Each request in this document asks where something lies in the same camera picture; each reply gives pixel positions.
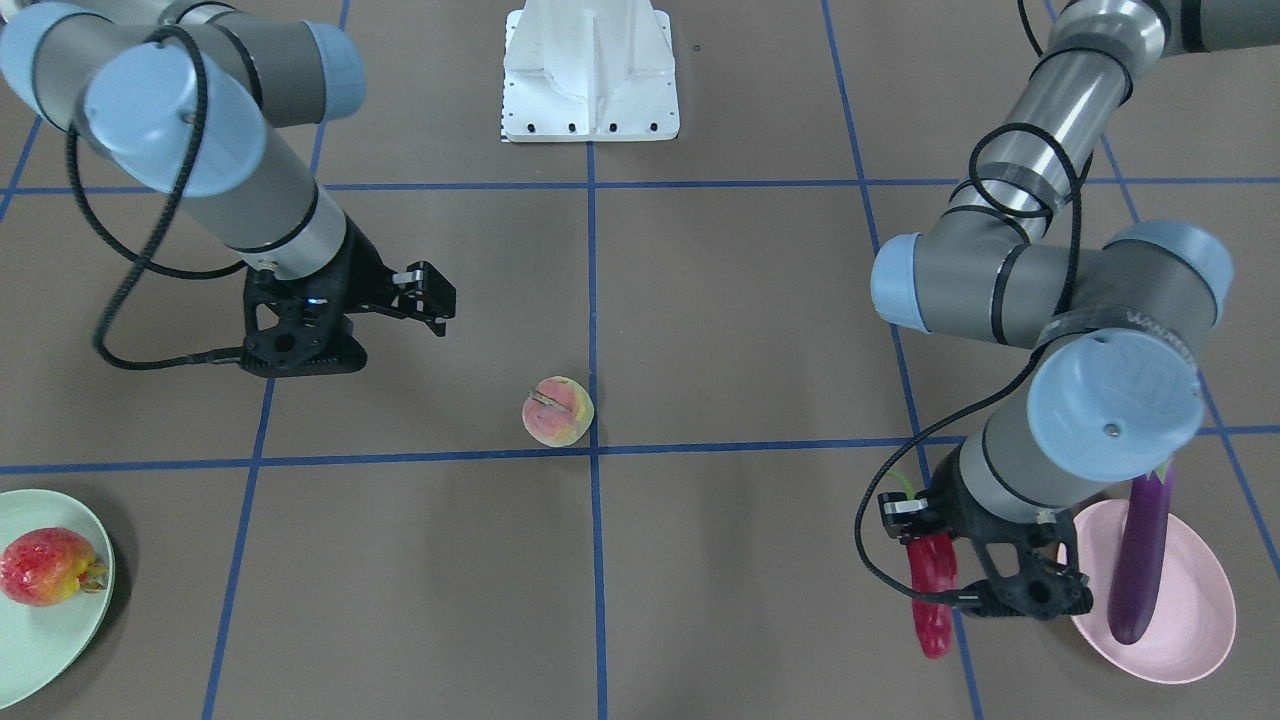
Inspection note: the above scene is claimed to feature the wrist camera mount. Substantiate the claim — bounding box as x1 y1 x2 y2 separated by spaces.
238 268 369 379
960 509 1094 621

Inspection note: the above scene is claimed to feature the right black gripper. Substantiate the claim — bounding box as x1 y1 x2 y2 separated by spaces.
305 222 457 338

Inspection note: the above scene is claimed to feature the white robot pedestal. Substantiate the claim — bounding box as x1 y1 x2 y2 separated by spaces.
500 1 681 143

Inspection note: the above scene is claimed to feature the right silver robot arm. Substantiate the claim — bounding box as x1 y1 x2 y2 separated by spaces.
3 1 456 347

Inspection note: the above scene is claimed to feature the red chili pepper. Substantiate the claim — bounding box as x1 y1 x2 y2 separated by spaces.
908 532 959 659

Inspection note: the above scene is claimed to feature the red pomegranate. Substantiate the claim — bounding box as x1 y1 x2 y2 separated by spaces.
1 527 108 609

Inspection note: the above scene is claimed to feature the purple eggplant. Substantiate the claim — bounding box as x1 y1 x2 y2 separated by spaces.
1107 460 1175 646

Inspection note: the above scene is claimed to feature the green plate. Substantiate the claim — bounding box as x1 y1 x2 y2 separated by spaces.
1 489 115 708

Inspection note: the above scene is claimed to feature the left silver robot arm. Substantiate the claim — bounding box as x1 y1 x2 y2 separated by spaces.
870 1 1277 527

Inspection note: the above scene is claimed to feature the pink peach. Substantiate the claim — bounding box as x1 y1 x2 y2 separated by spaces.
521 375 595 448

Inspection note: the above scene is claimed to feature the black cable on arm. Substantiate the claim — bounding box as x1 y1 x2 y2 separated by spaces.
67 26 251 372

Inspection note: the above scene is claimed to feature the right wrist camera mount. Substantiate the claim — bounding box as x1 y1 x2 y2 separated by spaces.
238 268 369 379

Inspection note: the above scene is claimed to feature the pink plate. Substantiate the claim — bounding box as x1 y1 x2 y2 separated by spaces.
1071 498 1236 685

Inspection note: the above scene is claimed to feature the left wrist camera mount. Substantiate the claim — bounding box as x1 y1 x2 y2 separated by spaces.
960 509 1094 621

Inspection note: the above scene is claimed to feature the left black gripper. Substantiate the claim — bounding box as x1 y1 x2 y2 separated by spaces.
878 450 1038 561

